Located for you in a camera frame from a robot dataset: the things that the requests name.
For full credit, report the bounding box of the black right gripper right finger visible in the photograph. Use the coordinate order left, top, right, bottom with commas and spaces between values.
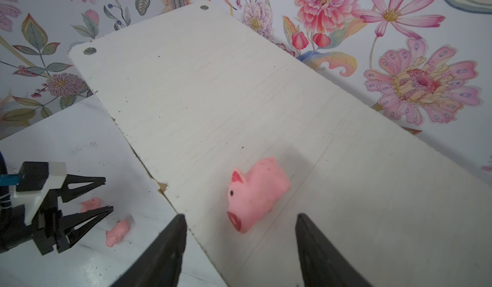
295, 213, 371, 287

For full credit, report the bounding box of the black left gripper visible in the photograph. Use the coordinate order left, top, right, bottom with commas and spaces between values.
32, 174, 114, 256

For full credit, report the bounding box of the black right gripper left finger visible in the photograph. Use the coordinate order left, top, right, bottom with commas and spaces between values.
112, 214, 188, 287

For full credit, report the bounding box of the pink pig toy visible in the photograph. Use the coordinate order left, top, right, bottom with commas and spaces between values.
80, 197, 101, 213
105, 220, 129, 247
227, 156, 291, 233

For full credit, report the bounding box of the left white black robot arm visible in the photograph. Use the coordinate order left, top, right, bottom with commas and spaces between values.
1, 174, 114, 256

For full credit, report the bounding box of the black corrugated cable conduit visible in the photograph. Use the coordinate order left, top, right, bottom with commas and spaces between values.
0, 150, 12, 230

